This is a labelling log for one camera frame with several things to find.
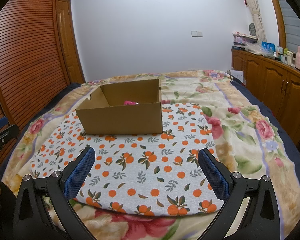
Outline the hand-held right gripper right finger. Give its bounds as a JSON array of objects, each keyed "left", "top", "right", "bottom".
[{"left": 198, "top": 148, "right": 282, "bottom": 240}]

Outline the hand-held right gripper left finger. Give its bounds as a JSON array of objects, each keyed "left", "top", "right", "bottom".
[{"left": 13, "top": 145, "right": 98, "bottom": 240}]

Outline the brown cardboard box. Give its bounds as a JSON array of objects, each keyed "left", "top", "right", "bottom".
[{"left": 75, "top": 79, "right": 163, "bottom": 135}]

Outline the orange fruit print cloth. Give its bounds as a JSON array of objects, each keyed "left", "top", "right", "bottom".
[{"left": 29, "top": 102, "right": 220, "bottom": 217}]

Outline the wooden louvered wardrobe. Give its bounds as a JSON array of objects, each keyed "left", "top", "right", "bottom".
[{"left": 0, "top": 0, "right": 70, "bottom": 170}]

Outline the bed with dark blue sheet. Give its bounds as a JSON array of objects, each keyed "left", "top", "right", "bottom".
[{"left": 0, "top": 75, "right": 300, "bottom": 175}]

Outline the white box beside bed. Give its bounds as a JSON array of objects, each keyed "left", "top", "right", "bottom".
[{"left": 227, "top": 67, "right": 244, "bottom": 83}]

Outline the wooden door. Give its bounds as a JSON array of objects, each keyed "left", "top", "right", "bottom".
[{"left": 56, "top": 0, "right": 86, "bottom": 84}]

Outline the wooden cabinet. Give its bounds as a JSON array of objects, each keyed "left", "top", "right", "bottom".
[{"left": 231, "top": 49, "right": 300, "bottom": 150}]

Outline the clear plastic bag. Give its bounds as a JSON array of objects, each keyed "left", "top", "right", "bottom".
[{"left": 247, "top": 45, "right": 274, "bottom": 55}]

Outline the blue box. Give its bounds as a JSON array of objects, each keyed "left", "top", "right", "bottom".
[{"left": 261, "top": 41, "right": 275, "bottom": 52}]

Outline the cream curtain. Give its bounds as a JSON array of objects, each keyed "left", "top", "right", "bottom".
[{"left": 236, "top": 0, "right": 268, "bottom": 43}]

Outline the wooden window frame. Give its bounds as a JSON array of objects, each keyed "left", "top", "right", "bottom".
[{"left": 265, "top": 0, "right": 287, "bottom": 48}]

